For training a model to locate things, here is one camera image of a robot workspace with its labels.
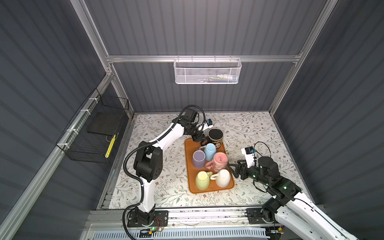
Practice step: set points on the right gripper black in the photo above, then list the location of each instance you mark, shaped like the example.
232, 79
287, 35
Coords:
243, 166

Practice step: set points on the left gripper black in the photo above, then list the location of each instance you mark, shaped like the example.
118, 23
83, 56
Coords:
199, 137

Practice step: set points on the black skull pattern mug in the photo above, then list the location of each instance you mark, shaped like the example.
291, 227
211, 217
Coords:
214, 136

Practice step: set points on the light blue mug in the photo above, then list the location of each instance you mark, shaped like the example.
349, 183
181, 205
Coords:
209, 150

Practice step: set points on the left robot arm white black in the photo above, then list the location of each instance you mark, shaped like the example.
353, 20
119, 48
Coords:
148, 162

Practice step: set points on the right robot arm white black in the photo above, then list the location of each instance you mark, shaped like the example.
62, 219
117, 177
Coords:
288, 204

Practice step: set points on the white cream mug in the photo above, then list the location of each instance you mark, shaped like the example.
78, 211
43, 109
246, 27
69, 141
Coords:
222, 178

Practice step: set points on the pink ghost mug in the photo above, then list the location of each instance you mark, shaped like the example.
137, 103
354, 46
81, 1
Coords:
219, 162

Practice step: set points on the purple mug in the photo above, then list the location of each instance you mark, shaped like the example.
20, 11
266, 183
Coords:
199, 159

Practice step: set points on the light green mug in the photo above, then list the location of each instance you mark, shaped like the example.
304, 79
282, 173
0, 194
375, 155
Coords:
202, 180

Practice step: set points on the pens in white basket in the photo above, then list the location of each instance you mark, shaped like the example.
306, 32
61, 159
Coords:
221, 79

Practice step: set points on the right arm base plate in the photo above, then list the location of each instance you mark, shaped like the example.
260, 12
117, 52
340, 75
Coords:
255, 216

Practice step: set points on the white wire mesh basket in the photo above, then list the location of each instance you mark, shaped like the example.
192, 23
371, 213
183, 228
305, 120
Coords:
190, 71

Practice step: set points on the white perforated cable duct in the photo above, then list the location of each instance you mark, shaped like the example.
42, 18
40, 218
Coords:
205, 233

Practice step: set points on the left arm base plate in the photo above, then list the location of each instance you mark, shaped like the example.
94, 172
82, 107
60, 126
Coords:
137, 218

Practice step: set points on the black wire basket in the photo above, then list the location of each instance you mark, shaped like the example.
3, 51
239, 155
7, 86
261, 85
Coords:
87, 138

